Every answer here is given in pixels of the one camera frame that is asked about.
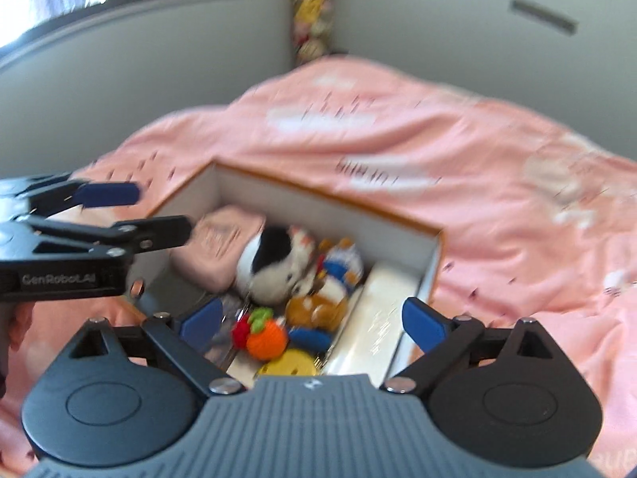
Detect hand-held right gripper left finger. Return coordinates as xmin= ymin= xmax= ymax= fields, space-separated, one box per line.
xmin=67 ymin=298 xmax=247 ymax=396

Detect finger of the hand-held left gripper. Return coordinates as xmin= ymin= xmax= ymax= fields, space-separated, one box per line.
xmin=22 ymin=215 xmax=194 ymax=258
xmin=0 ymin=173 xmax=141 ymax=221

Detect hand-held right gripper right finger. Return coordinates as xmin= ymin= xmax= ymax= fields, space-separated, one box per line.
xmin=381 ymin=297 xmax=553 ymax=394

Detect pink card packet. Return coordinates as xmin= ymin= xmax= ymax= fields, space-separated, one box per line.
xmin=206 ymin=293 xmax=250 ymax=359

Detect red knit charm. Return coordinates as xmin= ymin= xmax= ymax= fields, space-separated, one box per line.
xmin=231 ymin=319 xmax=254 ymax=347

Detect white bottle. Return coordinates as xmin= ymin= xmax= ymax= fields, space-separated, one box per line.
xmin=323 ymin=264 xmax=424 ymax=376

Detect pink fabric pouch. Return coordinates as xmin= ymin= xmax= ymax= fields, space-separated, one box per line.
xmin=172 ymin=208 xmax=267 ymax=292

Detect orange knit fruit charm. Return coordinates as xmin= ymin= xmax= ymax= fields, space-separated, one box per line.
xmin=246 ymin=308 xmax=290 ymax=362

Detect white dog plush black ear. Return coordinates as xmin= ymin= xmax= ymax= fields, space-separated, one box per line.
xmin=235 ymin=225 xmax=319 ymax=304

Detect yellow toy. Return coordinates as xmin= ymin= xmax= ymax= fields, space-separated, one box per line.
xmin=256 ymin=349 xmax=319 ymax=378

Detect brown bear plush blue outfit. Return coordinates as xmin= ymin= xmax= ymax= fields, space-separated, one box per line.
xmin=285 ymin=238 xmax=366 ymax=352

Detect orange cardboard box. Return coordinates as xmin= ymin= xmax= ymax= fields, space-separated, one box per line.
xmin=127 ymin=159 xmax=446 ymax=384

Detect person's left hand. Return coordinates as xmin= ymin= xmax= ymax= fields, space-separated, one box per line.
xmin=0 ymin=303 xmax=35 ymax=395

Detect pink cloud print blanket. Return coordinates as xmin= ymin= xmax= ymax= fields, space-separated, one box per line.
xmin=0 ymin=55 xmax=637 ymax=478

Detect column of plush toys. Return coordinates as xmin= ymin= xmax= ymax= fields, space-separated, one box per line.
xmin=293 ymin=0 xmax=335 ymax=65

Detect grey wall vent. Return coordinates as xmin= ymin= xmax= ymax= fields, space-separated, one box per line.
xmin=510 ymin=0 xmax=580 ymax=35

